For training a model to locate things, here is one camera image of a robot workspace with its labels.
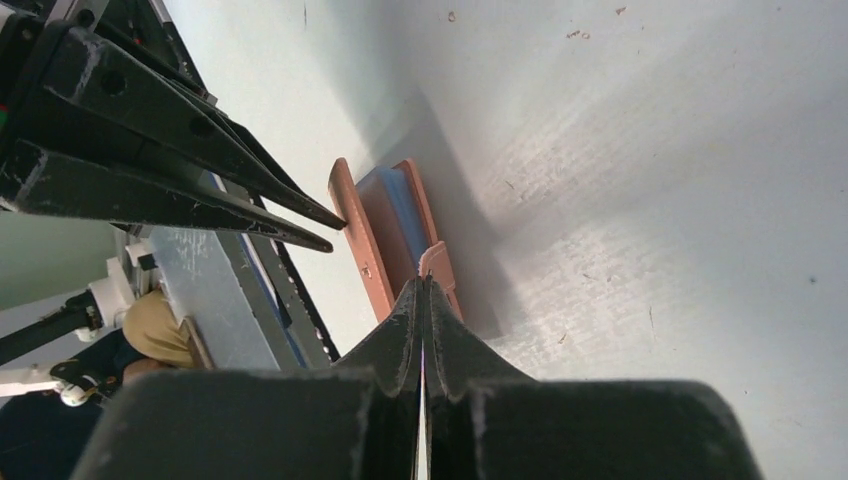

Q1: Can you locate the pink leather card holder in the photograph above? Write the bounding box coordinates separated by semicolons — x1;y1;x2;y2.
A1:
328;158;463;321

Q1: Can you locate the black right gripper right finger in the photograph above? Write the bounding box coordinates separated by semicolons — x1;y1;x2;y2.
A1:
423;278;762;479

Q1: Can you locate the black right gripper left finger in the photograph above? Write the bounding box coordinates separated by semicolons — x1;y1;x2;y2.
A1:
73;280;422;479

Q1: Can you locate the white perforated cable duct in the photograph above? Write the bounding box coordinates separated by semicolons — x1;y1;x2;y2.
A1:
149;227;278;370

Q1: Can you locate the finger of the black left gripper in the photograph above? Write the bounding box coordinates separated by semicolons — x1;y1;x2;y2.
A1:
13;19;344;230
1;140;333;253

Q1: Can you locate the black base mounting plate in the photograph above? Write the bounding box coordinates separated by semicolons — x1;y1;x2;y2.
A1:
218;178;342;369

